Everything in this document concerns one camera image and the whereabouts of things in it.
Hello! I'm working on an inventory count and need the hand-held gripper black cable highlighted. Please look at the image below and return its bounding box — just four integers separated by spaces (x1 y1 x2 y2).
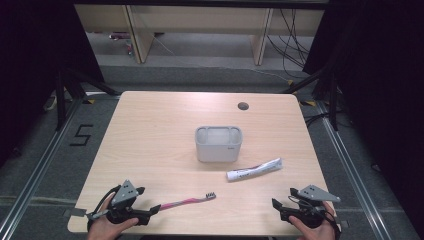
86 184 122 222
287 195 342 240

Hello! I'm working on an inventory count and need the white toothpaste tube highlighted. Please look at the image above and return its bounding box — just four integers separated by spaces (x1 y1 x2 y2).
225 157 284 183

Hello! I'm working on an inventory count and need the black metal stand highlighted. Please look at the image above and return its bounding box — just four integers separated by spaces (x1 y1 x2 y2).
54 67 122 132
281 64 340 132

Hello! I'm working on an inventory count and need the pink toothbrush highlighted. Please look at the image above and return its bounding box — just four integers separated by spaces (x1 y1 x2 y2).
159 191 218 212

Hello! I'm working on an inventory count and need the person's left hand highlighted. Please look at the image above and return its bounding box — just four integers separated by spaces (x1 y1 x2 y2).
87 192 140 240

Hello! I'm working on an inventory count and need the grey toothbrush holder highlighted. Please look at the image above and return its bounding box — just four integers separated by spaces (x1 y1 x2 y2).
194 125 244 164

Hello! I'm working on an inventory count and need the dark curtain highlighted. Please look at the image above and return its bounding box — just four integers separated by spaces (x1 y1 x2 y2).
0 0 105 168
301 0 424 231

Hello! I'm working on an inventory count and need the grey tape piece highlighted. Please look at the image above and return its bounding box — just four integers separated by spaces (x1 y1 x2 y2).
62 207 88 219

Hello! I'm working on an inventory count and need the light wooden shelf unit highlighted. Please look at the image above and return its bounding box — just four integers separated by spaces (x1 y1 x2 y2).
73 3 326 66

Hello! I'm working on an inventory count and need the right hand-held gripper black cable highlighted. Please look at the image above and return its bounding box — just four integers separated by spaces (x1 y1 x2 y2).
287 195 342 240

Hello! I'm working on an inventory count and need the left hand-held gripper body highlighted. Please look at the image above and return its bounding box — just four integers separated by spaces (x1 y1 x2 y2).
105 179 152 227

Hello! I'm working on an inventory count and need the black floor cable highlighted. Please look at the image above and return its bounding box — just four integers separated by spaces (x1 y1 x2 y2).
304 111 335 128

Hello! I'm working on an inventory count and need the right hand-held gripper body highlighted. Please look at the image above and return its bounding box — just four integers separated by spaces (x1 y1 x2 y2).
279 184 342 230

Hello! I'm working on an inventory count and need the aluminium floor rail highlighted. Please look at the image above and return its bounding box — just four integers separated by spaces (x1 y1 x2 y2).
0 97 84 240
314 99 394 240

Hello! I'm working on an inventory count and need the left hand-held gripper black cable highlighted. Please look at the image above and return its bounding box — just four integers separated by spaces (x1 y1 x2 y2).
86 184 122 222

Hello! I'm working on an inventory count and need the person's right hand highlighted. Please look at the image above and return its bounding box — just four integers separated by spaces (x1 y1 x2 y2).
287 201 338 240

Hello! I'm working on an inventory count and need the white cable coil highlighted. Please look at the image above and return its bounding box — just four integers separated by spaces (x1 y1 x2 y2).
42 94 60 113

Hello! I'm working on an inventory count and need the bundle of black cables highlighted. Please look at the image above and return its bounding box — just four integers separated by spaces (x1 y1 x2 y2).
265 7 312 80

